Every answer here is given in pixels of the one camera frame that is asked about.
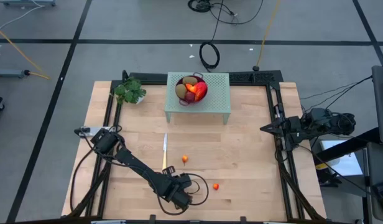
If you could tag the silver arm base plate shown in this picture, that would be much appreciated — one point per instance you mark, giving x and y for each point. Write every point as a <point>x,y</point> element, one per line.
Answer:
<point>89,130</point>

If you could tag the black table clamp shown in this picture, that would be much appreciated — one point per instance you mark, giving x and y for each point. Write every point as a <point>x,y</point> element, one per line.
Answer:
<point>152,219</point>
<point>243,220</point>

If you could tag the white board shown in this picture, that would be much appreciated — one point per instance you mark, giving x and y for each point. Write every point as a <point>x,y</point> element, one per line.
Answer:
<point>344,161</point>

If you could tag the black aluminium table frame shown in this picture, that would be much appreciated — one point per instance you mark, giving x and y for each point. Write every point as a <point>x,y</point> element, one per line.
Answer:
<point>256,77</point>

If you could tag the long grey floor box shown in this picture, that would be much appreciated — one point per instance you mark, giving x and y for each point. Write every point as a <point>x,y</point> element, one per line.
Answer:
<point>26,2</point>

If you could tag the dark red colander bowl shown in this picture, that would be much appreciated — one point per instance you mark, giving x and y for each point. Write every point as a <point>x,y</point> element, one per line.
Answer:
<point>203,80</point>

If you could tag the brown kiwi fruit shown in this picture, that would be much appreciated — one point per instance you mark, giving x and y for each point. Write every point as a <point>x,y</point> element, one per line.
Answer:
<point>180,91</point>
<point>190,80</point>

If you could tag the small round orange fruit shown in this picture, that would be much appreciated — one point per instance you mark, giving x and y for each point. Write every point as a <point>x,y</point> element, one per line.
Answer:
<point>184,159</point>

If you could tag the grey floor box with plug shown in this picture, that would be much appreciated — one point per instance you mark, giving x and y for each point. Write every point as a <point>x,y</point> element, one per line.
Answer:
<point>8,73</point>

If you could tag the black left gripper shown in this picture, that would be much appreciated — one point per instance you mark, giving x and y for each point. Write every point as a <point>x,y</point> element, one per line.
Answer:
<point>177,188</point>

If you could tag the grey cabinet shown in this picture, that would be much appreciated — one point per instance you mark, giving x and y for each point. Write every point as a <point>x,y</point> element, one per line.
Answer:
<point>382,109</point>

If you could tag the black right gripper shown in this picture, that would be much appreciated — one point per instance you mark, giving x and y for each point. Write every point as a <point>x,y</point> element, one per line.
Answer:
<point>292,127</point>

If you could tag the grey panel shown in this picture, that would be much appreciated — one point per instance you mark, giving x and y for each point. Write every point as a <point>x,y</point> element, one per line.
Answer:
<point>378,168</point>

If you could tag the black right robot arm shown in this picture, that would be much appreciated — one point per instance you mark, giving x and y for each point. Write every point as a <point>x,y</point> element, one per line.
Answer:
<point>328,123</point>

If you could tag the black beam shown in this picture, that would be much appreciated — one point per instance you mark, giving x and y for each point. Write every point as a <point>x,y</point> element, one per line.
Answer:
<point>350,146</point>

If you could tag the large red-orange mango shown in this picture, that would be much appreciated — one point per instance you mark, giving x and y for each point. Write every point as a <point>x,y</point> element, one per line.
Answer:
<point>202,88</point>

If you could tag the green plant in white pot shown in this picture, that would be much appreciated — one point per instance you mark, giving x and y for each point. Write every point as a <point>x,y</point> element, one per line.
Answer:
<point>129,91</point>

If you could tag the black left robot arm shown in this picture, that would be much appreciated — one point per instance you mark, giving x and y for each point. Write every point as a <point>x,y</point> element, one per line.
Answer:
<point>135,163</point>

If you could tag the pale green perforated riser table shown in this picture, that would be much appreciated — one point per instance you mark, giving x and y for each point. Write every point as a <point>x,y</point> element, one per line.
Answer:
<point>219,96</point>

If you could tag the lumpy red-orange fruit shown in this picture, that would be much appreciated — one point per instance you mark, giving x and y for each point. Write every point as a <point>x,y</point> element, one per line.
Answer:
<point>215,186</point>

